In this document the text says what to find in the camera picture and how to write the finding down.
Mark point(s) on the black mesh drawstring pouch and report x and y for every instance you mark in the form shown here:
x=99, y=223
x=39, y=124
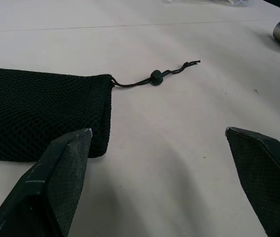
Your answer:
x=31, y=111

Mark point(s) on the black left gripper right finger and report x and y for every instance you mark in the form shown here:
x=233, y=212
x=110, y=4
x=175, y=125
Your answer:
x=265, y=172

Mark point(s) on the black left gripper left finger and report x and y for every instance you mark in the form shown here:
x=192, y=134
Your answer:
x=56, y=177

